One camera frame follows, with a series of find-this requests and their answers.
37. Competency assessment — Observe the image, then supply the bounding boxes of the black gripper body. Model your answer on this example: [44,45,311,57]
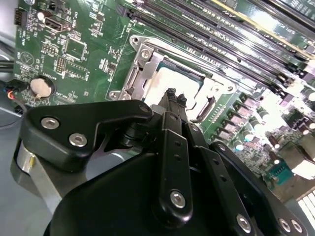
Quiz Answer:
[43,118,237,236]

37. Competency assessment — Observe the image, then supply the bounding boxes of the metal wire locking lever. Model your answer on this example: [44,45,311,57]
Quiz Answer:
[122,65,141,95]
[196,96,219,123]

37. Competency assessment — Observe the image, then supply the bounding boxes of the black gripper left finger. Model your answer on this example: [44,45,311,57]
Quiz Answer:
[13,88,194,224]

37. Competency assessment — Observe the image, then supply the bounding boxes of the metal socket cover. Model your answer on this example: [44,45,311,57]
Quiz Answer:
[136,48,231,113]

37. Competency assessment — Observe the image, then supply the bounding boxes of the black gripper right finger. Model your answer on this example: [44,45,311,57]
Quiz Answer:
[177,94,307,236]

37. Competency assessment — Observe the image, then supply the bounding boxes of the silver CPU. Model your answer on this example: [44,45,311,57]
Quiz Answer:
[144,60,206,110]

